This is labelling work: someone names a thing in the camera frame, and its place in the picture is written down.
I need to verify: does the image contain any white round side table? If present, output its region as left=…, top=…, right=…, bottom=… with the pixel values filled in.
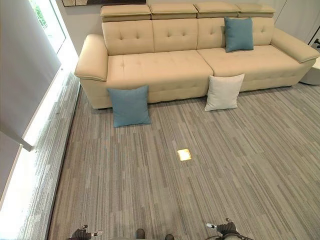
left=299, top=62, right=320, bottom=87

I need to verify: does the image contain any blue square cushion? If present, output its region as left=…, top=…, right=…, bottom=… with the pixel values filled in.
left=107, top=85, right=152, bottom=128
left=223, top=16, right=255, bottom=53

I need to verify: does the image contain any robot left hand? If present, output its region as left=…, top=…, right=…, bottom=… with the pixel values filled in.
left=70, top=224, right=104, bottom=240

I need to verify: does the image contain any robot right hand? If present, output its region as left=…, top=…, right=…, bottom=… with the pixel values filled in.
left=205, top=217, right=238, bottom=239

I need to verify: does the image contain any brass floor socket plate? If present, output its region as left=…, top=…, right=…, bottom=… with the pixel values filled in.
left=177, top=148, right=193, bottom=161

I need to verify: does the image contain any window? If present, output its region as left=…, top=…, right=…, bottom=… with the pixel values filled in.
left=27, top=0, right=67, bottom=55

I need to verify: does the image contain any grey roller blind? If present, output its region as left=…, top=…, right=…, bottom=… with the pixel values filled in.
left=0, top=0, right=63, bottom=152

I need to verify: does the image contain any beige leather sofa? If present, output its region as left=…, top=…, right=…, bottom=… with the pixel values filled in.
left=74, top=3, right=320, bottom=110

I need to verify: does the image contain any white square cushion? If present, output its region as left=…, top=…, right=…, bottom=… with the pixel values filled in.
left=204, top=73, right=246, bottom=112

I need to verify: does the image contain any framed wall picture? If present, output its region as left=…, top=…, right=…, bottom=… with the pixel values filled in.
left=62, top=0, right=147, bottom=8

